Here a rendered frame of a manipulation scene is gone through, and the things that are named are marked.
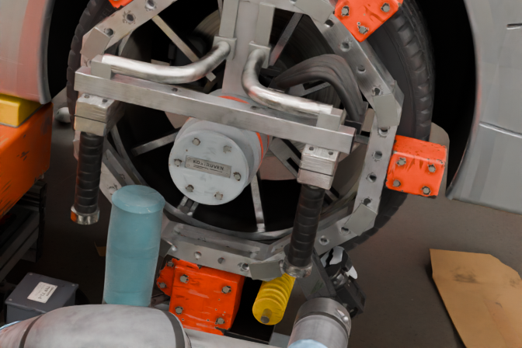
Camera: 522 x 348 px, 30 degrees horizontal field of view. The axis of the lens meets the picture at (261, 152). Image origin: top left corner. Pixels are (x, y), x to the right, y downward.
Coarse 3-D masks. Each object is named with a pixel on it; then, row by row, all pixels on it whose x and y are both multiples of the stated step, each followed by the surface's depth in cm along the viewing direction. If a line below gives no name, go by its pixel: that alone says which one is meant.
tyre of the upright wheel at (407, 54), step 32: (96, 0) 168; (416, 0) 178; (384, 32) 160; (416, 32) 165; (384, 64) 162; (416, 64) 161; (416, 96) 163; (416, 128) 166; (384, 192) 172; (384, 224) 175; (320, 256) 180
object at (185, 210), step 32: (288, 32) 166; (224, 64) 175; (128, 128) 182; (160, 128) 195; (128, 160) 180; (160, 160) 189; (288, 160) 176; (352, 160) 189; (160, 192) 183; (256, 192) 179; (288, 192) 194; (352, 192) 173; (192, 224) 182; (224, 224) 183; (256, 224) 182; (288, 224) 180
